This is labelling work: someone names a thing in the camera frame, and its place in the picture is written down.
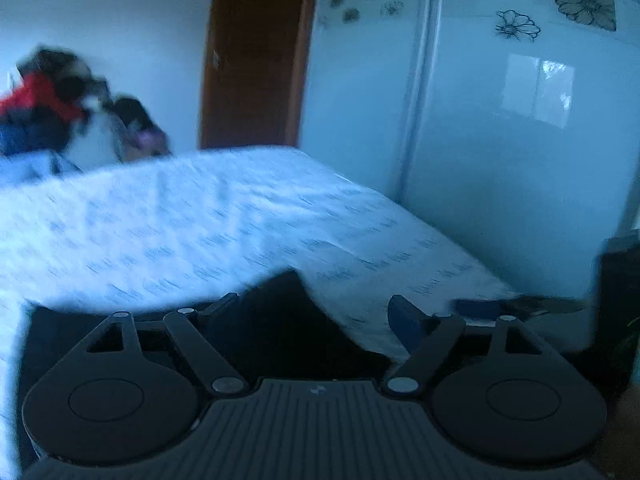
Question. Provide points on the clear plastic bag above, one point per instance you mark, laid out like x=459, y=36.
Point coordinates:
x=95, y=140

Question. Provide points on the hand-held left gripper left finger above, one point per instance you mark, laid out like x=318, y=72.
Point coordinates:
x=200, y=345

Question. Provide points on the grey quilted blanket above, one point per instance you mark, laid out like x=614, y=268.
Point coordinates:
x=30, y=167

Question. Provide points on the glossy white flower-print wardrobe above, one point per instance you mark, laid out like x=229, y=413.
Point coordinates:
x=475, y=125

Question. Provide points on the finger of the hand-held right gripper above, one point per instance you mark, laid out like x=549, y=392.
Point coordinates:
x=475, y=308

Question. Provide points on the bed with script-printed sheet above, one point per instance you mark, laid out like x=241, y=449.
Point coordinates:
x=175, y=220

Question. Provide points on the wooden door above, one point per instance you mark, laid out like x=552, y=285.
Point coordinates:
x=255, y=55

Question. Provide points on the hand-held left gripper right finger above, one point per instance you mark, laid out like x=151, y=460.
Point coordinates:
x=407, y=322

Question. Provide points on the black pants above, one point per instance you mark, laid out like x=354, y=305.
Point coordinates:
x=280, y=325

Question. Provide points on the purple bag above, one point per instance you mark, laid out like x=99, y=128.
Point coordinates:
x=142, y=130

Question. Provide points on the pile of red and blue clothes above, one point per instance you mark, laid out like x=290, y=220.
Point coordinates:
x=35, y=110

